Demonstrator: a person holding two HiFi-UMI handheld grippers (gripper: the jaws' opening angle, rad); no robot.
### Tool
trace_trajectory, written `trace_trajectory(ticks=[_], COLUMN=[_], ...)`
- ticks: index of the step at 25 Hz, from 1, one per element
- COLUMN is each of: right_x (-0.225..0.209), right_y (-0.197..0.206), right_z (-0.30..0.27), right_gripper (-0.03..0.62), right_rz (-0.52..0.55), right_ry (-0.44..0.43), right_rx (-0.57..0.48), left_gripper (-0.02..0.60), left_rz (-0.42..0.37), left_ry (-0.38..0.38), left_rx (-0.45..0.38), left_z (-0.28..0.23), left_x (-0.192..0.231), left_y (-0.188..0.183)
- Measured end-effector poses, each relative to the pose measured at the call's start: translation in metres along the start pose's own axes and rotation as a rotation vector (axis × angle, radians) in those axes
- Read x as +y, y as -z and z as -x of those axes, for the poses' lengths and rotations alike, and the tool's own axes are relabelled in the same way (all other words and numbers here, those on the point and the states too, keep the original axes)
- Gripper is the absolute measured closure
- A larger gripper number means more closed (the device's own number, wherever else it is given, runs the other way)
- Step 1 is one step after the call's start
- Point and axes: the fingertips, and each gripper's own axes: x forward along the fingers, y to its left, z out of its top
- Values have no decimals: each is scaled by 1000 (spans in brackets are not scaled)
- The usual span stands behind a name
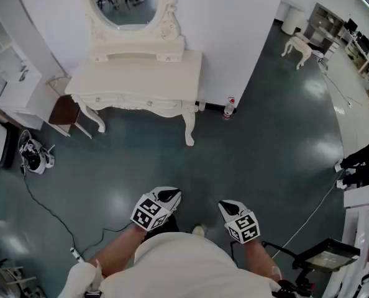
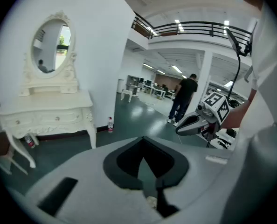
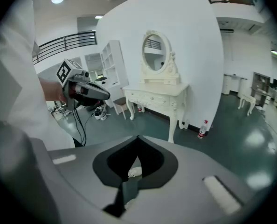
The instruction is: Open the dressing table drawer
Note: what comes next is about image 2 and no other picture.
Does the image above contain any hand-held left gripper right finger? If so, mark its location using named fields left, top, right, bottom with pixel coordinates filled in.
left=142, top=136, right=190, bottom=190

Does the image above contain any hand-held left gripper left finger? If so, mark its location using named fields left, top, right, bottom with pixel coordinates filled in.
left=103, top=136, right=144, bottom=191

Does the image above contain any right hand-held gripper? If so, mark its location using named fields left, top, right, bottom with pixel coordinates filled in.
left=175, top=91, right=230, bottom=141

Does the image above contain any cream ornate dressing table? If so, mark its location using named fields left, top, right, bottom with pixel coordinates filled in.
left=0, top=10, right=97, bottom=169

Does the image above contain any person's right forearm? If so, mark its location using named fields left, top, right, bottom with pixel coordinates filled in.
left=221, top=87, right=258, bottom=130

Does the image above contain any row of white office desks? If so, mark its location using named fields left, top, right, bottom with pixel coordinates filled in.
left=138, top=78, right=176, bottom=101

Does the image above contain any white carved stool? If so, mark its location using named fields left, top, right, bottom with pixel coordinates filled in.
left=120, top=89, right=134, bottom=103

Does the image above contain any grey shelf unit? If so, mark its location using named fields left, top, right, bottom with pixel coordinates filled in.
left=126, top=75, right=141, bottom=95

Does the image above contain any person in white shirt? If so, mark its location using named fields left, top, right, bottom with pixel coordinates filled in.
left=219, top=0, right=277, bottom=224

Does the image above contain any white trash bin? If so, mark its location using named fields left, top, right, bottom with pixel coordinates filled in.
left=117, top=78, right=125, bottom=94

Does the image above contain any black phone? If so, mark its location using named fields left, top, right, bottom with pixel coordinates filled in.
left=226, top=28, right=241, bottom=56

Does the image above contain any black balcony railing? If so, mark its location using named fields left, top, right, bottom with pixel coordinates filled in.
left=131, top=12, right=253, bottom=43

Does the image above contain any black phone clamp mount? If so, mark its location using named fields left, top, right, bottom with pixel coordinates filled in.
left=227, top=42, right=253, bottom=100

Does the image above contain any oval mirror white carved frame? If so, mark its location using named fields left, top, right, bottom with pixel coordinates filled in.
left=30, top=10, right=76, bottom=79

